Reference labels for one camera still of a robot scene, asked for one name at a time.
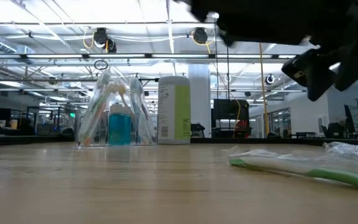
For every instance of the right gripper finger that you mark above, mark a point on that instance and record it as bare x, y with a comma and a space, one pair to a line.
356, 59
312, 74

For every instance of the green white toothbrush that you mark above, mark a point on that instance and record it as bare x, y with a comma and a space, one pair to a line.
291, 169

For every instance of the purple blue toothbrush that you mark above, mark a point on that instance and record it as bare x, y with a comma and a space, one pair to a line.
137, 102

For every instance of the grey purple toothbrush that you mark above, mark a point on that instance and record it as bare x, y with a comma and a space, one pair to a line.
149, 130

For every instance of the yellow headed toothbrush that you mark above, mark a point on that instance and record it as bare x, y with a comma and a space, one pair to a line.
121, 90

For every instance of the blue mouthwash bottle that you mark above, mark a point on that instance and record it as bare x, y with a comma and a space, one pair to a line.
120, 130

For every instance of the orange white toothbrush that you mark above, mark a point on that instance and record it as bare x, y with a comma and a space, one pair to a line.
96, 115

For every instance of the clear plastic bag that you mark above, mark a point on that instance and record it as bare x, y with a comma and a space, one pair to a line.
102, 130

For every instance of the black office chair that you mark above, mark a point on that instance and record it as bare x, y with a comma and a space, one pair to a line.
334, 129
197, 130

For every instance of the black equipment cabinet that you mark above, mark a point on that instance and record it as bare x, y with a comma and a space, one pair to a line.
230, 109

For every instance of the white building pillar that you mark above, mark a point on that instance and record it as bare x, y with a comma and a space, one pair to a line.
199, 102

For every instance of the white green wipes canister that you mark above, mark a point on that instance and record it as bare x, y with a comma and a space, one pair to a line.
174, 112

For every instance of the long ceiling light strip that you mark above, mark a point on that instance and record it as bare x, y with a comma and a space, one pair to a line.
54, 56

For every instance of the green exit sign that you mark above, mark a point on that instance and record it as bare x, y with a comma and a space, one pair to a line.
72, 115

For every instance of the yellow container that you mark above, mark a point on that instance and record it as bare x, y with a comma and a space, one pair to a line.
13, 124

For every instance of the black aluminium table frame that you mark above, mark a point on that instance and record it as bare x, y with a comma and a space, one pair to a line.
26, 140

